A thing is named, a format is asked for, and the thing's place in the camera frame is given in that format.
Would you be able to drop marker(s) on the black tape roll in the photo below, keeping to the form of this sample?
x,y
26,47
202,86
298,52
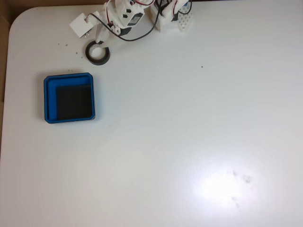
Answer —
x,y
88,53

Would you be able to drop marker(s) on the black square box liner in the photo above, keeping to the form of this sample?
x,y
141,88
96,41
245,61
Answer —
x,y
73,101

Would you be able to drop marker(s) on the blue box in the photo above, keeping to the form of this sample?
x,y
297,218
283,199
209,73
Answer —
x,y
50,99

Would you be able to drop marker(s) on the white perforated plate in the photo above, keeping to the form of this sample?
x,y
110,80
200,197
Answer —
x,y
185,22

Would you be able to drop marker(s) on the blue clamp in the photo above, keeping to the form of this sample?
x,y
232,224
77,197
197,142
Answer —
x,y
187,3

